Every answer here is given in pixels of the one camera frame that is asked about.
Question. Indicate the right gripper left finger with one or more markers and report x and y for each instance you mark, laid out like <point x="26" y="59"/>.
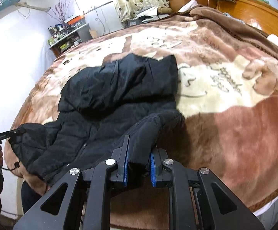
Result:
<point x="81" y="198"/>

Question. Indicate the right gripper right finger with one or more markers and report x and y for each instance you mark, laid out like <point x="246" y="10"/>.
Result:
<point x="198" y="199"/>

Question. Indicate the black puffer jacket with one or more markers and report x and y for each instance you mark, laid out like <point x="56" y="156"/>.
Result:
<point x="100" y="106"/>

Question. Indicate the brown plush bed blanket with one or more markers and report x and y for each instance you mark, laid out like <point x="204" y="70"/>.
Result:
<point x="227" y="93"/>

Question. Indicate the cluttered wooden shelf desk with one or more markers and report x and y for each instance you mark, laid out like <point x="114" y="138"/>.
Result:
<point x="62" y="39"/>

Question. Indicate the dried branch bouquet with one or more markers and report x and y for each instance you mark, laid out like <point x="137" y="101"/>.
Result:
<point x="59" y="11"/>

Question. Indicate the orange box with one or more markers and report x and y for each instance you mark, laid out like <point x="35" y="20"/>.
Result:
<point x="74" y="20"/>

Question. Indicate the white pillow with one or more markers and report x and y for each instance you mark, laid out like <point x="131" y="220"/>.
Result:
<point x="188" y="6"/>

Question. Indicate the wooden headboard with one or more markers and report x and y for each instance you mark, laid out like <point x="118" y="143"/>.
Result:
<point x="252" y="12"/>

